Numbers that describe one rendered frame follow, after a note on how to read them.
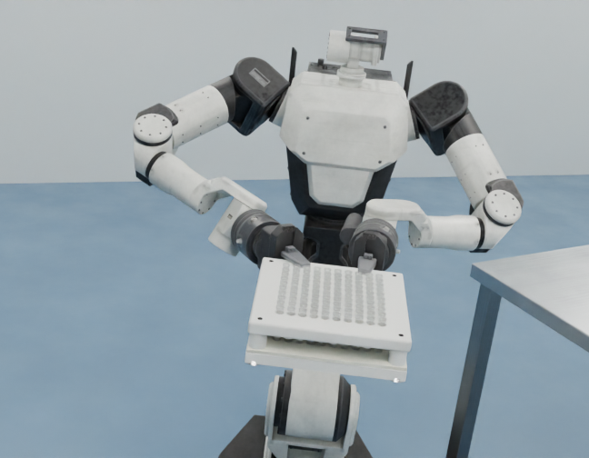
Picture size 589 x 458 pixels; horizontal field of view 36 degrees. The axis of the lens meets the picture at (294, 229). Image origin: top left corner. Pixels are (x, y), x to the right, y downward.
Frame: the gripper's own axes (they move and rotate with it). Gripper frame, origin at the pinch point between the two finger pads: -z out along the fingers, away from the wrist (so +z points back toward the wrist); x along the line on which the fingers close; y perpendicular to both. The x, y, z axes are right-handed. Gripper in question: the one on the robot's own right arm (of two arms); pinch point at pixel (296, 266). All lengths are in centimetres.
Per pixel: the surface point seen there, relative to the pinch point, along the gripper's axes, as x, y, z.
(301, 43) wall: 14, -172, 300
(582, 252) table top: 16, -96, 22
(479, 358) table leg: 39, -66, 19
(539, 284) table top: 17, -71, 10
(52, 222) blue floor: 95, -31, 272
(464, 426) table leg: 59, -66, 20
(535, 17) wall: -8, -313, 275
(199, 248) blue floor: 95, -86, 225
